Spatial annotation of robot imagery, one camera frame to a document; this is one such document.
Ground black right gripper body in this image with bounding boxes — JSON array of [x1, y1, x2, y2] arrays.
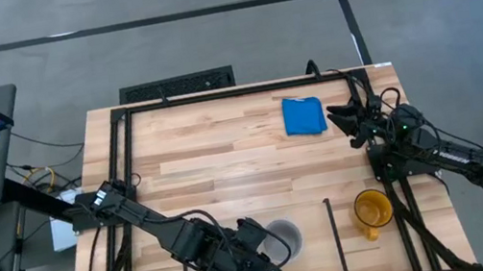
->
[[343, 93, 390, 149]]

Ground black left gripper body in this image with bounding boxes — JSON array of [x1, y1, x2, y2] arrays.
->
[[223, 211, 286, 271]]

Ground grey patterned ceramic mug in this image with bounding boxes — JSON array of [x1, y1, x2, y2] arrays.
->
[[258, 216, 307, 268]]

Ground yellow mug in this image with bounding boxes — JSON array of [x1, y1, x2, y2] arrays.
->
[[350, 185, 398, 244]]

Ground wooden shelf with black legs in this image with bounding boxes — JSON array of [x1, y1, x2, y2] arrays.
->
[[172, 196, 350, 271]]

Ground folded blue cloth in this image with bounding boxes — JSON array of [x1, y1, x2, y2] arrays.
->
[[279, 91, 329, 140]]

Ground black floor vent grate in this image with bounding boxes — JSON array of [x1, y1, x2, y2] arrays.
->
[[116, 64, 238, 106]]

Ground white box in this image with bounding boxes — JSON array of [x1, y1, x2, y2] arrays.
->
[[43, 187, 93, 254]]

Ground black frame clamp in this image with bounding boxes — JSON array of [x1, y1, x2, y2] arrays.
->
[[157, 87, 171, 107], [303, 58, 324, 82]]

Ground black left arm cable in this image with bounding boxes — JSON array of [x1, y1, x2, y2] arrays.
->
[[144, 194, 295, 271]]

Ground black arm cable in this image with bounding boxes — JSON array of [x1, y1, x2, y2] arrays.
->
[[144, 194, 295, 271], [363, 71, 483, 178]]

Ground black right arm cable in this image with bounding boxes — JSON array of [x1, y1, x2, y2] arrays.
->
[[363, 71, 483, 178]]

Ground black aluminium table frame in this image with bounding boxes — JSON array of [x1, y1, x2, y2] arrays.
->
[[41, 52, 483, 271]]

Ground yellow cable under desk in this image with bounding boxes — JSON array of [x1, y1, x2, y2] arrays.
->
[[20, 163, 60, 198]]

